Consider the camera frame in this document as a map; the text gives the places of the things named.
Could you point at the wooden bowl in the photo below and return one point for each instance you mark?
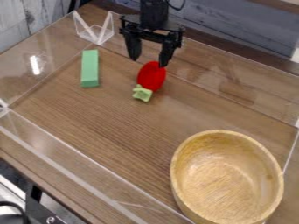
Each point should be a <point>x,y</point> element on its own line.
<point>226,178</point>

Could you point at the clear acrylic tray walls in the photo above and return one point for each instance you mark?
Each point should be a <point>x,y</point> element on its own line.
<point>97,148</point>

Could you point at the red plush strawberry toy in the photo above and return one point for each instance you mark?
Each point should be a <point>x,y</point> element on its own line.
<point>150,81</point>

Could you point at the green rectangular block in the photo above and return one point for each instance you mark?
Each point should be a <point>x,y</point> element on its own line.
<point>90,69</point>

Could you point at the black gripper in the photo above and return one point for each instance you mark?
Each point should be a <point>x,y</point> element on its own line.
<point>137,32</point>

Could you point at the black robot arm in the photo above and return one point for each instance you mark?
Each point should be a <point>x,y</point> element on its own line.
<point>151,26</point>

